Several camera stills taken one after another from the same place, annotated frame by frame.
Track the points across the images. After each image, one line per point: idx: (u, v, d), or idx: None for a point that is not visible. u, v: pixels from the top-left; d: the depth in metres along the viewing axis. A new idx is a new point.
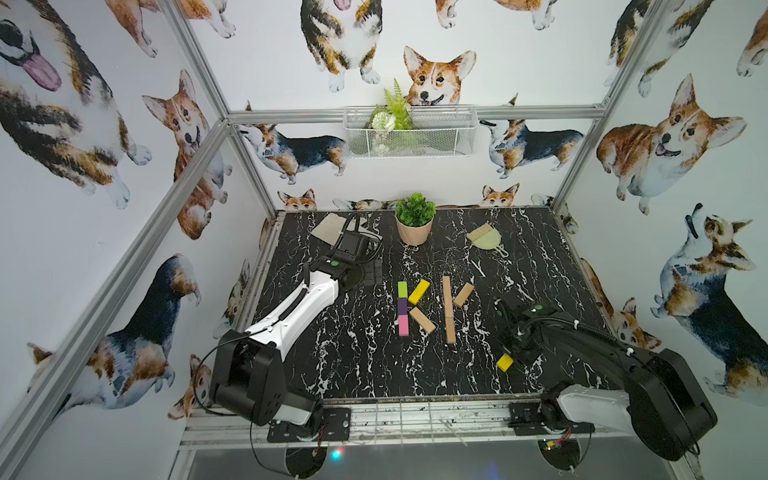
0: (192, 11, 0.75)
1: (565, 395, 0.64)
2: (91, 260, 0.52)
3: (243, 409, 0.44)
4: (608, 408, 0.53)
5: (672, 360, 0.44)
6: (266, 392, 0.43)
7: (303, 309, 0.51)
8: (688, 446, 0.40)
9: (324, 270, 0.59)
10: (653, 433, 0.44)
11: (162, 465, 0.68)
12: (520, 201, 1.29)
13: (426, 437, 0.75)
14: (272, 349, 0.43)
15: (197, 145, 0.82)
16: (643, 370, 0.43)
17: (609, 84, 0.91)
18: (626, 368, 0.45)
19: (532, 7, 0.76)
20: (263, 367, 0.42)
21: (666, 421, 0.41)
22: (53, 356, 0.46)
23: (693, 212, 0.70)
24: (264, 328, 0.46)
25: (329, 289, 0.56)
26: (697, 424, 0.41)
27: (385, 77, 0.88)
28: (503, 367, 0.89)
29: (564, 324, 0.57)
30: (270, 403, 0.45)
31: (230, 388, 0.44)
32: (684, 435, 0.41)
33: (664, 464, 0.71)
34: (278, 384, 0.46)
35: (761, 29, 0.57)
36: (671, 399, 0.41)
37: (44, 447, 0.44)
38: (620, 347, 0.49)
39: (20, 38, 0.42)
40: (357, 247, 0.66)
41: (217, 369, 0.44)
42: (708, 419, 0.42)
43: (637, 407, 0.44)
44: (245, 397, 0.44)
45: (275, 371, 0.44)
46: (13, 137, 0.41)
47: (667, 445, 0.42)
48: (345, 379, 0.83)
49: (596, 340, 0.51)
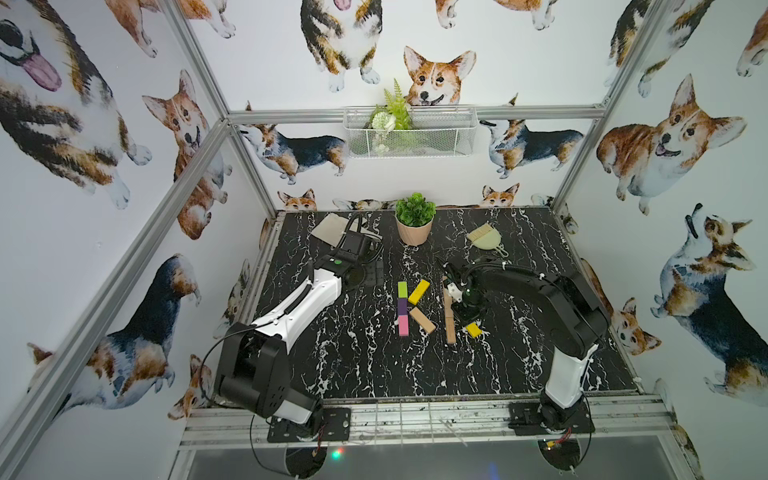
0: (192, 11, 0.75)
1: (549, 386, 0.66)
2: (91, 259, 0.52)
3: (247, 402, 0.44)
4: (558, 364, 0.60)
5: (574, 277, 0.52)
6: (271, 383, 0.44)
7: (307, 304, 0.51)
8: (589, 344, 0.50)
9: (327, 269, 0.59)
10: (562, 336, 0.51)
11: (162, 465, 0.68)
12: (520, 201, 1.29)
13: (426, 437, 0.75)
14: (277, 341, 0.44)
15: (197, 145, 0.82)
16: (551, 287, 0.52)
17: (609, 84, 0.91)
18: (537, 288, 0.54)
19: (532, 7, 0.76)
20: (269, 358, 0.43)
21: (570, 325, 0.49)
22: (54, 356, 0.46)
23: (693, 212, 0.70)
24: (269, 322, 0.47)
25: (333, 285, 0.58)
26: (599, 327, 0.51)
27: (385, 77, 0.88)
28: (472, 332, 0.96)
29: (496, 267, 0.65)
30: (274, 396, 0.46)
31: (234, 380, 0.45)
32: (585, 334, 0.50)
33: (664, 464, 0.71)
34: (282, 377, 0.46)
35: (761, 29, 0.57)
36: (574, 308, 0.54)
37: (44, 448, 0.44)
38: (535, 274, 0.57)
39: (20, 38, 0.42)
40: (359, 246, 0.67)
41: (222, 362, 0.45)
42: (604, 320, 0.51)
43: (551, 320, 0.51)
44: (247, 393, 0.44)
45: (280, 364, 0.44)
46: (13, 137, 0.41)
47: (574, 346, 0.50)
48: (345, 379, 0.83)
49: (511, 272, 0.61)
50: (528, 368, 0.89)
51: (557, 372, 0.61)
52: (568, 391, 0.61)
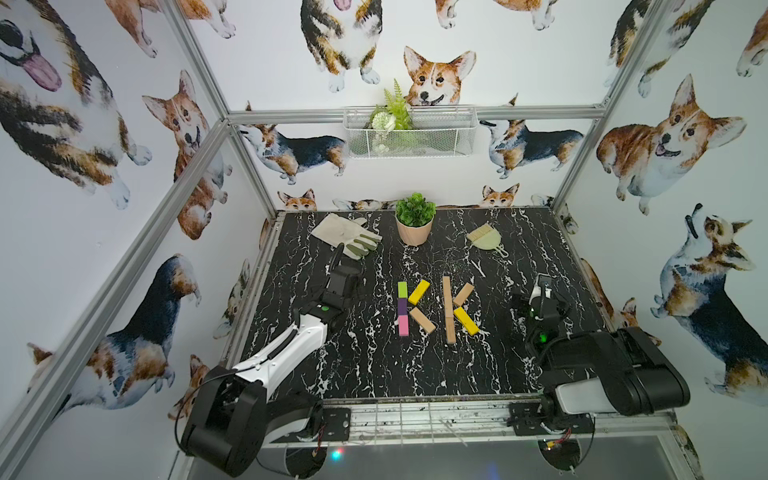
0: (192, 11, 0.75)
1: (562, 389, 0.65)
2: (91, 260, 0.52)
3: (214, 457, 0.41)
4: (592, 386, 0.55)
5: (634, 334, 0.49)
6: (246, 436, 0.42)
7: (291, 350, 0.51)
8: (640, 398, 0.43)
9: (315, 314, 0.60)
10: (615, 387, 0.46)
11: (163, 465, 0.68)
12: (520, 201, 1.29)
13: (426, 437, 0.75)
14: (257, 388, 0.42)
15: (197, 145, 0.82)
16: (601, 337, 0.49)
17: (609, 84, 0.91)
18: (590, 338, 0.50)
19: (532, 7, 0.76)
20: (248, 405, 0.41)
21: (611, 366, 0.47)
22: (53, 357, 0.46)
23: (693, 212, 0.70)
24: (251, 366, 0.46)
25: (319, 333, 0.58)
26: (658, 384, 0.44)
27: (385, 77, 0.88)
28: (471, 331, 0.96)
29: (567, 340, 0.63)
30: (247, 449, 0.43)
31: (206, 431, 0.42)
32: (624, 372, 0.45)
33: (664, 464, 0.71)
34: (258, 430, 0.44)
35: (761, 29, 0.57)
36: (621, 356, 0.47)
37: (43, 448, 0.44)
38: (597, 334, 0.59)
39: (20, 38, 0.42)
40: (346, 286, 0.67)
41: (197, 408, 0.43)
42: (671, 375, 0.44)
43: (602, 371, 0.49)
44: (219, 442, 0.41)
45: (258, 414, 0.43)
46: (13, 137, 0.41)
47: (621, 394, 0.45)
48: (345, 379, 0.83)
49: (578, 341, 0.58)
50: (528, 368, 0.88)
51: (575, 386, 0.61)
52: (583, 406, 0.59)
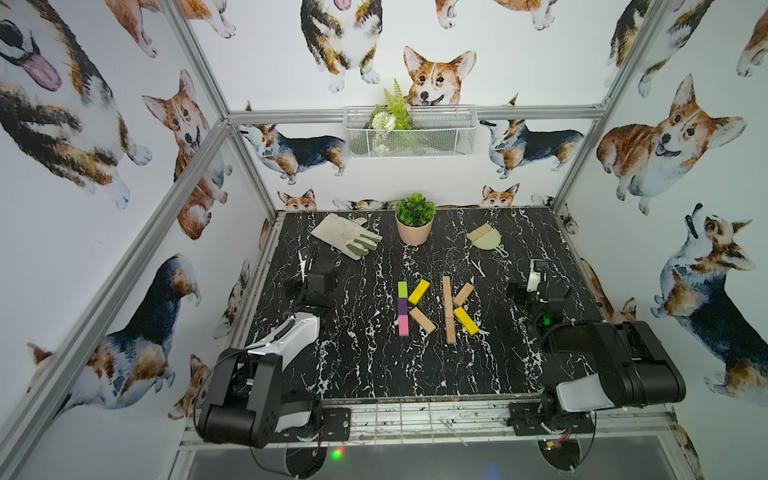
0: (192, 11, 0.75)
1: (563, 389, 0.65)
2: (91, 260, 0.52)
3: (237, 435, 0.42)
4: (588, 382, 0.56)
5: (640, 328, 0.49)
6: (266, 407, 0.43)
7: (295, 333, 0.55)
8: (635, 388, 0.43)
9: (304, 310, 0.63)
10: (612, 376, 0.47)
11: (163, 465, 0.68)
12: (520, 201, 1.29)
13: (426, 437, 0.75)
14: (273, 358, 0.45)
15: (197, 145, 0.82)
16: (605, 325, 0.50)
17: (609, 84, 0.91)
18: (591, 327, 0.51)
19: (532, 7, 0.76)
20: (268, 373, 0.44)
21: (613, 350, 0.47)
22: (53, 357, 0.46)
23: (693, 212, 0.70)
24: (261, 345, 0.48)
25: (313, 324, 0.62)
26: (656, 377, 0.44)
27: (385, 77, 0.88)
28: (471, 331, 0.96)
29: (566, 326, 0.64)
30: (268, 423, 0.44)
31: (224, 414, 0.43)
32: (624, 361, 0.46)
33: (663, 464, 0.71)
34: (274, 402, 0.45)
35: (761, 29, 0.57)
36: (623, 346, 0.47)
37: (43, 448, 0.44)
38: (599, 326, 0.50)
39: (20, 38, 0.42)
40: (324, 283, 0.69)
41: (214, 391, 0.44)
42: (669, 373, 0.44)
43: (602, 363, 0.49)
44: (239, 420, 0.42)
45: (275, 385, 0.45)
46: (12, 137, 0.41)
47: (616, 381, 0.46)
48: (345, 379, 0.83)
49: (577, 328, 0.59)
50: (528, 368, 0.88)
51: (575, 384, 0.61)
52: (580, 403, 0.60)
